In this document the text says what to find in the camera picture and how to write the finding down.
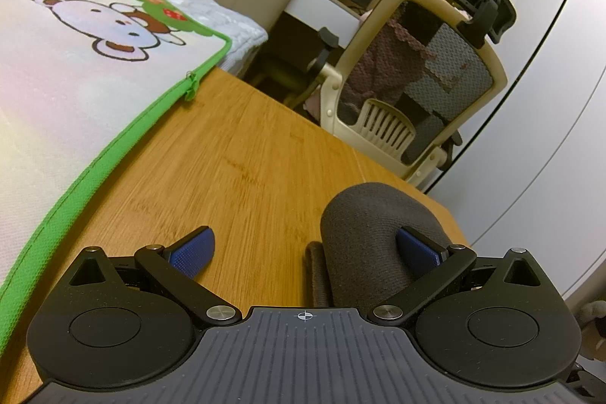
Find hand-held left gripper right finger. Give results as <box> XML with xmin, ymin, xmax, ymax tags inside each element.
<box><xmin>372</xmin><ymin>226</ymin><xmax>543</xmax><ymax>326</ymax></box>

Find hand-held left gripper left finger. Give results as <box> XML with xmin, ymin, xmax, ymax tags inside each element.
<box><xmin>70</xmin><ymin>225</ymin><xmax>243</xmax><ymax>326</ymax></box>

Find dark grey pants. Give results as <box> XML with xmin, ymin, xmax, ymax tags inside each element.
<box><xmin>304</xmin><ymin>183</ymin><xmax>470</xmax><ymax>309</ymax></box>

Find cartoon printed green-edged mat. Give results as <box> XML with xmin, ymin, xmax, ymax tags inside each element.
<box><xmin>0</xmin><ymin>0</ymin><xmax>234</xmax><ymax>350</ymax></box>

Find beige mesh office chair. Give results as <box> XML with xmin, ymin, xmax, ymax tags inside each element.
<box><xmin>256</xmin><ymin>0</ymin><xmax>518</xmax><ymax>188</ymax></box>

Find pink garment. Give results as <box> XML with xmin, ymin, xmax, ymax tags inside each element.
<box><xmin>341</xmin><ymin>2</ymin><xmax>442</xmax><ymax>122</ymax></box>

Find white quilted bed cover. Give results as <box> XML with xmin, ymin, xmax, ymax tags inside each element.
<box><xmin>0</xmin><ymin>0</ymin><xmax>269</xmax><ymax>79</ymax></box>

